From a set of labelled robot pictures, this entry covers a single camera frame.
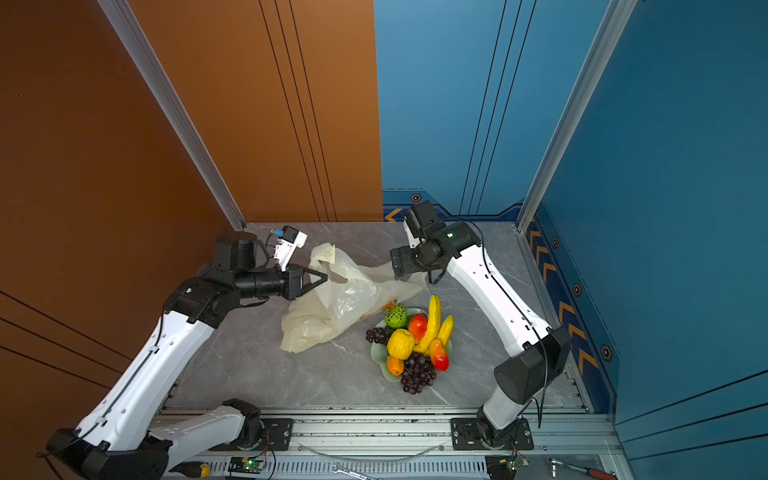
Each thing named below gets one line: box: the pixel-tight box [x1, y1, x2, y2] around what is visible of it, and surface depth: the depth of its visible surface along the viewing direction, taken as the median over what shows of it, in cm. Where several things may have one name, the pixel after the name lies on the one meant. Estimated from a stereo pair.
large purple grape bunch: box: [400, 352, 437, 395], surface depth 77 cm
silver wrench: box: [332, 464, 370, 480], surface depth 70 cm
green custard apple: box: [384, 304, 408, 329], surface depth 85 cm
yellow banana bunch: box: [413, 294, 454, 354], surface depth 83 cm
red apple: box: [409, 313, 428, 343], surface depth 82 cm
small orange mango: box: [386, 356, 405, 377], surface depth 77 cm
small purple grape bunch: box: [366, 326, 394, 345], surface depth 84 cm
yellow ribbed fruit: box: [387, 328, 415, 360], surface depth 78 cm
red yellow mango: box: [429, 339, 450, 371], surface depth 79 cm
